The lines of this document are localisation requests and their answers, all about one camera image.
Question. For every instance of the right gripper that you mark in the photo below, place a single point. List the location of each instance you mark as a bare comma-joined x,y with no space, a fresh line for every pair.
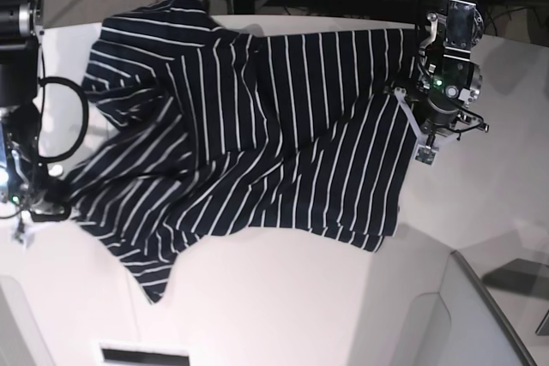
48,204

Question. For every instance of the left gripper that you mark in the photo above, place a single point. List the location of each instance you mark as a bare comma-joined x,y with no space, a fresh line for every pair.
454,124

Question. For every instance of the navy white striped t-shirt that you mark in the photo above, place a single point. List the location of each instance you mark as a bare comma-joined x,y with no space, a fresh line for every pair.
219,130

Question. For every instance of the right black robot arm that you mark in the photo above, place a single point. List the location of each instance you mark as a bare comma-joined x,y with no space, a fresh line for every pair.
25,179

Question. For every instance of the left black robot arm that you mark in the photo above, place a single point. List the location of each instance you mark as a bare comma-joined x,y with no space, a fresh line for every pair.
449,82

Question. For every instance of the white slotted panel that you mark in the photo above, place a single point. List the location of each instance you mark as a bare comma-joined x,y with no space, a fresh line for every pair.
112,352

